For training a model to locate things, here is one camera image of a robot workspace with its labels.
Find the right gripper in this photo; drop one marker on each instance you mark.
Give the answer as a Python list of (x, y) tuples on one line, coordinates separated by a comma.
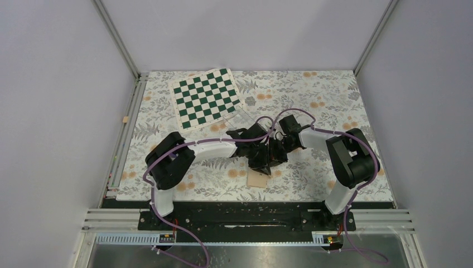
[(274, 157)]

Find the beige card holder wallet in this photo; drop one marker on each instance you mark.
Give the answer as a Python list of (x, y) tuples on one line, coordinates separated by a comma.
[(256, 179)]

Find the clear plastic card box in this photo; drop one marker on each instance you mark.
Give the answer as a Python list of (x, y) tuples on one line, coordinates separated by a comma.
[(238, 119)]

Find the floral tablecloth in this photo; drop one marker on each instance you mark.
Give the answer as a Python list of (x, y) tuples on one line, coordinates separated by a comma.
[(331, 96)]

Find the green white chessboard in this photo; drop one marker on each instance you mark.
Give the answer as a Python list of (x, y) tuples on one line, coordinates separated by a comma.
[(204, 99)]

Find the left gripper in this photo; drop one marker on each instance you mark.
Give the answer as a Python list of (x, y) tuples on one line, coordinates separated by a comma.
[(262, 165)]

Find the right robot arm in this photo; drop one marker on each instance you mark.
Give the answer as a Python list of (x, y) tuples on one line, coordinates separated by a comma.
[(353, 160)]

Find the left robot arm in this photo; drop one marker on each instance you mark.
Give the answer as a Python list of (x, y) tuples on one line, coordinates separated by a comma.
[(168, 163)]

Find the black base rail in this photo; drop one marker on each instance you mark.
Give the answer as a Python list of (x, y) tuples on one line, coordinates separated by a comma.
[(243, 222)]

